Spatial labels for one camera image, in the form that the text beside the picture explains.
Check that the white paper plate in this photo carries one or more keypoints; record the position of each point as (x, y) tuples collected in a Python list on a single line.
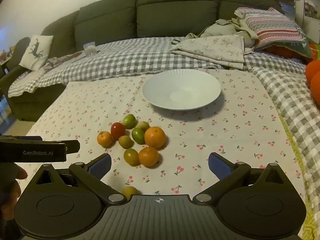
[(180, 90)]

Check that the green tomato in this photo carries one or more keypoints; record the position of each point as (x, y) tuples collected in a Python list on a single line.
[(129, 121)]

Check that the brown patterned cloth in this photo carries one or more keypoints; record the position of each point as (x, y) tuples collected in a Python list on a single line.
[(57, 61)]

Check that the large orange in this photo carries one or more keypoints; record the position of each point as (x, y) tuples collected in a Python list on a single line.
[(155, 137)]

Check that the white wall shelf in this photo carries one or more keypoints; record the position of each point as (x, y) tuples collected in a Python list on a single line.
[(311, 5)]

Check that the small pale yellow tomato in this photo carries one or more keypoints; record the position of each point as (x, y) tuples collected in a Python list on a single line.
[(143, 125)]

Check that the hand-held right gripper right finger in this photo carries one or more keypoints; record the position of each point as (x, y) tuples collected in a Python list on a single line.
[(220, 167)]

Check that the folded floral sheet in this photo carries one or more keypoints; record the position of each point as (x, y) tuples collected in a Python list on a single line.
[(212, 48)]

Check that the red tomato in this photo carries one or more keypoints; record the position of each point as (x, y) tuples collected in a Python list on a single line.
[(118, 130)]

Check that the green apple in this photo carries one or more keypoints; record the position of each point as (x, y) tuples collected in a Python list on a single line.
[(138, 135)]

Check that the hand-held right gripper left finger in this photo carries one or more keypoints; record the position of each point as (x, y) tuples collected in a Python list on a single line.
[(100, 167)]

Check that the beige cloth bag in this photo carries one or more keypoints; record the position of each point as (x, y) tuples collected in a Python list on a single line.
[(220, 31)]

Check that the white deer print pillow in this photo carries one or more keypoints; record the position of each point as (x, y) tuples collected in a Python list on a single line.
[(35, 52)]

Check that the small clear plastic container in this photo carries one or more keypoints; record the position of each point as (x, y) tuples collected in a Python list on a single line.
[(89, 48)]

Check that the orange plush toy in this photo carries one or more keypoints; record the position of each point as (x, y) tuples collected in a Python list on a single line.
[(315, 77)]

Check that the green orange packet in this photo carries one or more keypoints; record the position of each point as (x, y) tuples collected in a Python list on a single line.
[(315, 51)]

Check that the grey checkered blanket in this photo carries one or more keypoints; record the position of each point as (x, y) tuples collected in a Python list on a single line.
[(125, 57)]

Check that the stack of books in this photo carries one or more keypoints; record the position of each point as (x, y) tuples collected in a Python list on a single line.
[(285, 0)]

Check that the medium orange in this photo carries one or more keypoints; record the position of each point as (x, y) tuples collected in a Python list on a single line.
[(148, 156)]

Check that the small yellow-green tomato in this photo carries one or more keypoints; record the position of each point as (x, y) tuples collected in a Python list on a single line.
[(125, 141)]

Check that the striped knit pillow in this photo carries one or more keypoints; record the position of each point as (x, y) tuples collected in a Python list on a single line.
[(272, 30)]

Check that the dark green sofa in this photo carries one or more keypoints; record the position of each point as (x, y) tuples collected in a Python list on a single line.
[(175, 17)]

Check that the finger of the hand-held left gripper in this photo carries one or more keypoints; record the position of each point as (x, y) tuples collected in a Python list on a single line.
[(73, 147)]

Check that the person's left hand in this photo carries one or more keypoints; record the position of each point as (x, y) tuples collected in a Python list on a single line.
[(8, 192)]

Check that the small orange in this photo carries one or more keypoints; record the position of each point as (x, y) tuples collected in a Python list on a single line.
[(104, 139)]

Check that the cherry print cloth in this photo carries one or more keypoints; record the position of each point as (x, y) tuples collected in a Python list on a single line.
[(225, 135)]

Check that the red orange cushion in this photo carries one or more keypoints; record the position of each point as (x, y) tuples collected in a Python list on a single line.
[(282, 52)]

